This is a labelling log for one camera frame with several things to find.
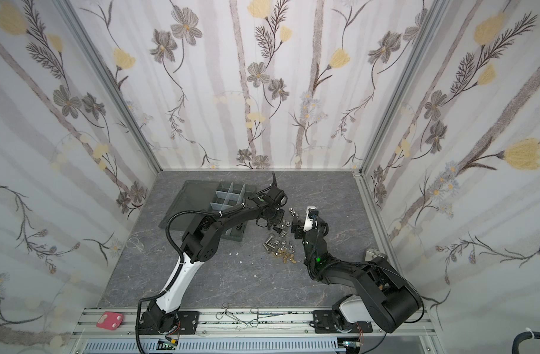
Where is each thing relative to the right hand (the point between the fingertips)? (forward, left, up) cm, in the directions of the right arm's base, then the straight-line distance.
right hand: (307, 213), depth 85 cm
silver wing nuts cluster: (-8, +11, -15) cm, 20 cm away
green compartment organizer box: (+17, +44, -16) cm, 50 cm away
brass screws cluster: (-11, +9, -15) cm, 20 cm away
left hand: (+7, +9, -15) cm, 18 cm away
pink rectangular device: (-37, +68, -14) cm, 79 cm away
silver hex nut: (+11, +5, -16) cm, 20 cm away
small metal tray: (-10, -29, -14) cm, 34 cm away
